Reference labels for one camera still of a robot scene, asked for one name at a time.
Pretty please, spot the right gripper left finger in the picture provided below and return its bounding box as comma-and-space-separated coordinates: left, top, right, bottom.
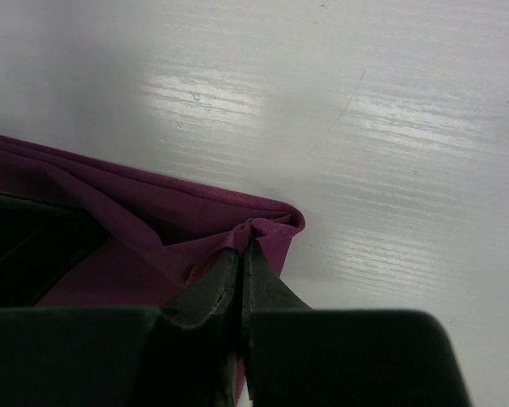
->
0, 249, 240, 406

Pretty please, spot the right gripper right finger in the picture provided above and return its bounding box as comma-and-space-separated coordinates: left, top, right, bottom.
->
241, 243, 471, 406

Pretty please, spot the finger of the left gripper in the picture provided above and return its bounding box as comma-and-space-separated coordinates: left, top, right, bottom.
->
0, 192, 109, 308

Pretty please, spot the purple cloth napkin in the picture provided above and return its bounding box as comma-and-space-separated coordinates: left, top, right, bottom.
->
0, 131, 306, 407

